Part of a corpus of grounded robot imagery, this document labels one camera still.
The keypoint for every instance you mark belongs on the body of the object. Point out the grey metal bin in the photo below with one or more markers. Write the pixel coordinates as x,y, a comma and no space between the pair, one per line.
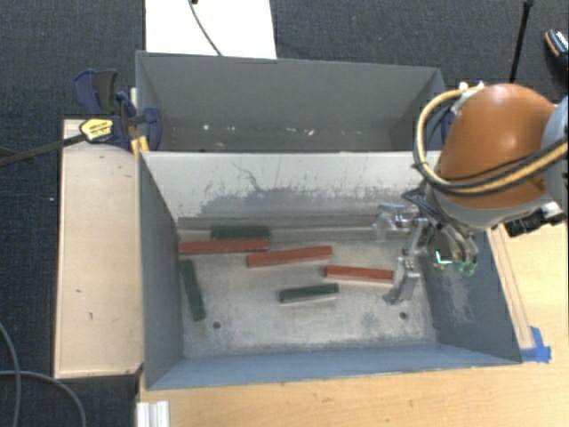
289,327

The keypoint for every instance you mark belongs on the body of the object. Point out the red-brown flat block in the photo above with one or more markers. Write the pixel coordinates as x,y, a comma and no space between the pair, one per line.
289,256
358,275
222,247

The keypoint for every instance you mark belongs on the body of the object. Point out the pale wood flat board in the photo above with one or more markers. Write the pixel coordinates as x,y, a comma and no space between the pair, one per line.
98,256

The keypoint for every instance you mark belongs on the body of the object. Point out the black cylinder on white bracket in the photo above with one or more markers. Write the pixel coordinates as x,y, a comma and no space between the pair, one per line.
526,224

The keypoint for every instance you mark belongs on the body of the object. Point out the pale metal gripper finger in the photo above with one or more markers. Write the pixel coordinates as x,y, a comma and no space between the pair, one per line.
403,283
393,221

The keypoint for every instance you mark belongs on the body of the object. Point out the dark green flat block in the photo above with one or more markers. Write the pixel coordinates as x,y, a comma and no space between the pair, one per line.
309,293
193,289
240,232

